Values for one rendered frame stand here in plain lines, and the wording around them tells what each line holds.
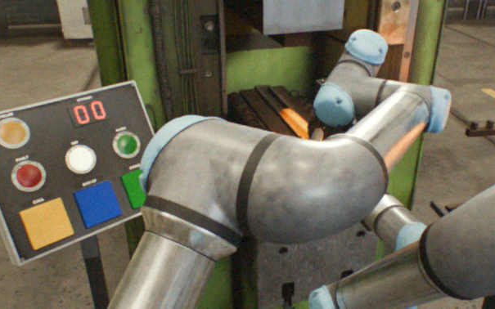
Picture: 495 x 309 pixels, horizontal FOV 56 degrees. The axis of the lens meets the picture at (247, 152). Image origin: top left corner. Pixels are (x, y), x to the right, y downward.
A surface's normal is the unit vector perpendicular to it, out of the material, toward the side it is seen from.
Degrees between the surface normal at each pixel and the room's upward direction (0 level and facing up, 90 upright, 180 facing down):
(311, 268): 90
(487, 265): 86
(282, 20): 90
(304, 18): 90
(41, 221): 60
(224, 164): 45
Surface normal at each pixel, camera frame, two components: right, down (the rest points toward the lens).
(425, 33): 0.26, 0.44
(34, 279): -0.01, -0.89
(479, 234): -0.75, -0.24
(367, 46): 0.11, -0.57
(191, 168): -0.29, -0.40
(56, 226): 0.55, -0.15
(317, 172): 0.24, -0.38
